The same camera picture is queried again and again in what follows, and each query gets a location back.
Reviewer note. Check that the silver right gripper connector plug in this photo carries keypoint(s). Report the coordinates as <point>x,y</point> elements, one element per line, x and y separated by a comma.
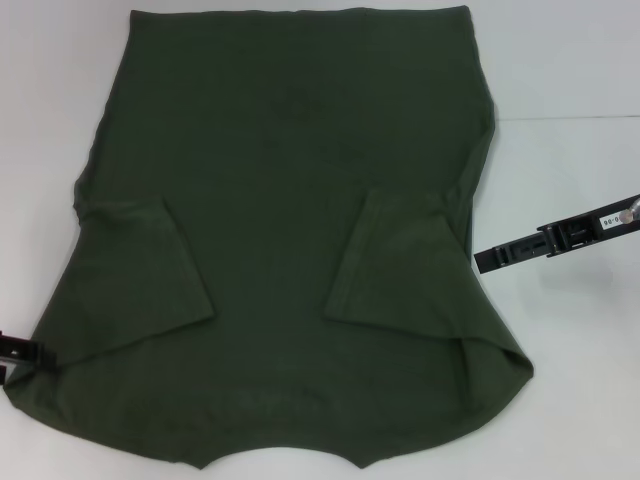
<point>631,214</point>

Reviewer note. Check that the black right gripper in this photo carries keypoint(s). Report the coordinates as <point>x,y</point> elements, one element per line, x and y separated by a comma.
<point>575,235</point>

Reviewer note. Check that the dark green shirt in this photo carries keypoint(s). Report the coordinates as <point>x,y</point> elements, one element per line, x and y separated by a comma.
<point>275,200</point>

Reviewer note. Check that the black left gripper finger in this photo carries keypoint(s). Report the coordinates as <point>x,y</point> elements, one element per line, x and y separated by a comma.
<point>30,352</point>

